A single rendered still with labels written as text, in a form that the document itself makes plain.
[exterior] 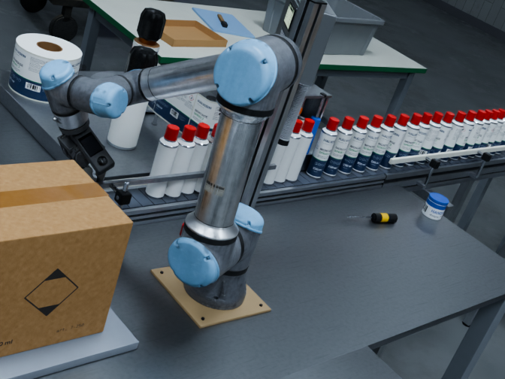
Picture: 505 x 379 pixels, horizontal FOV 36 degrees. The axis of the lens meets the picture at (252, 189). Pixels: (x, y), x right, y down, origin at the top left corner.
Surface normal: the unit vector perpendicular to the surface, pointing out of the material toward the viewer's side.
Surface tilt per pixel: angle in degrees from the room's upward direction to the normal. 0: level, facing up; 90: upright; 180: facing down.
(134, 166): 0
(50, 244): 90
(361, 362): 0
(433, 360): 0
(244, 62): 84
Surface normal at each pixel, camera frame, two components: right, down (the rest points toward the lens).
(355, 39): 0.61, 0.59
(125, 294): 0.30, -0.85
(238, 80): -0.40, 0.16
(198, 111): -0.68, 0.14
